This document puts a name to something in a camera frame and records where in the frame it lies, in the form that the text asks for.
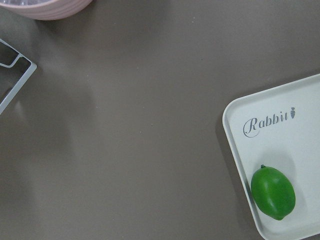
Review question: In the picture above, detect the pink bowl with ice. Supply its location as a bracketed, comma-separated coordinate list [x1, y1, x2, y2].
[0, 0, 93, 21]

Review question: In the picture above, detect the cream rabbit tray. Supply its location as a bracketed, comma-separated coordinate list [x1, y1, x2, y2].
[222, 75, 320, 240]

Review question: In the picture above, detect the green lime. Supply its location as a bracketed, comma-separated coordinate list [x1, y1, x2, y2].
[250, 164, 296, 221]

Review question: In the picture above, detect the white wire cup rack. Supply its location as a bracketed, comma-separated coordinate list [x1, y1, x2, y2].
[0, 40, 37, 113]

